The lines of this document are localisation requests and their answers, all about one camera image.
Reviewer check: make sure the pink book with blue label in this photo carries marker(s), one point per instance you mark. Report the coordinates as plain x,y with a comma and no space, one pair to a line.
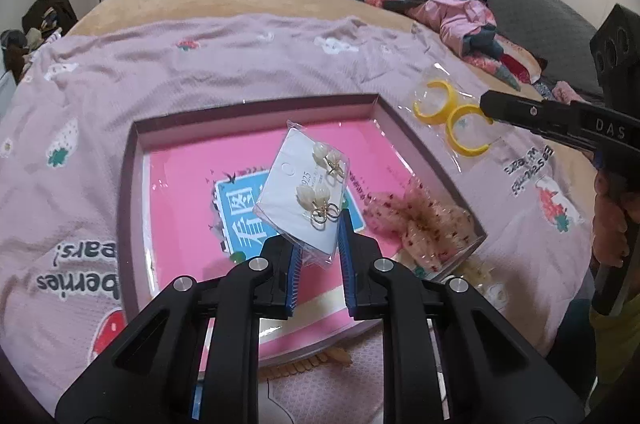
180,204

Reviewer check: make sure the red patterned pillow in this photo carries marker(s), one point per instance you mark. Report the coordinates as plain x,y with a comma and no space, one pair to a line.
520,66

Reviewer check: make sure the person's dark teal trousers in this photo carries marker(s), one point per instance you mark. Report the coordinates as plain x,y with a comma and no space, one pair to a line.
575,344

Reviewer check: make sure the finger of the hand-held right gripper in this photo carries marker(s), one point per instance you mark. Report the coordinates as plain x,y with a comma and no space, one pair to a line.
515,108

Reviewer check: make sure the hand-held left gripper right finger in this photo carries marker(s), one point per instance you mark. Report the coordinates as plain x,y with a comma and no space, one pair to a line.
347,264

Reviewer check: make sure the person's yellow-green clothing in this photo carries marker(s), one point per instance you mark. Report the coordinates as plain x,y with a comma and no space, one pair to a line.
617,354

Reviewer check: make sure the dark pile of clothes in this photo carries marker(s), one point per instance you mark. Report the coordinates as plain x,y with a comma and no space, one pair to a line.
50,11

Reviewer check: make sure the brown cardboard box tray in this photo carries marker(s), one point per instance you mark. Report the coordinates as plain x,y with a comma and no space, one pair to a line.
129,204

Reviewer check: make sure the pearl earring card packet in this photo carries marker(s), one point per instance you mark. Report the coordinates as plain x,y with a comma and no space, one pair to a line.
285,184

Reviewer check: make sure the person's right hand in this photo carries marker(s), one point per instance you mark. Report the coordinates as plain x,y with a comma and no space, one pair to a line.
607,229

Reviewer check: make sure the grey padded headboard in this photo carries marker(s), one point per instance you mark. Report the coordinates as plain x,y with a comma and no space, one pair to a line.
540,3

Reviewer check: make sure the yellow hoop earrings packet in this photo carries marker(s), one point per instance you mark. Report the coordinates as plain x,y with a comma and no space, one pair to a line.
469,150

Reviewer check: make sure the cream hair claw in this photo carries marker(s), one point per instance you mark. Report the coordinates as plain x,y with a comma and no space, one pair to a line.
482,279

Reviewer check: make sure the pink floral garment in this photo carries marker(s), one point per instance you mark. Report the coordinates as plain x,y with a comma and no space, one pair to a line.
460,18

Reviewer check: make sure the pink fluffy cloth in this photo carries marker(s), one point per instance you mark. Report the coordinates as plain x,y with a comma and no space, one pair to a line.
565,91

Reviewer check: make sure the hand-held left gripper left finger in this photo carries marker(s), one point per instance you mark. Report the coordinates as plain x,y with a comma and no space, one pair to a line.
292,276

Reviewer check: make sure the pink strawberry print blanket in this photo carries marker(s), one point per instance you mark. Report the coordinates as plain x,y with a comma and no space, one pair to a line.
200,68

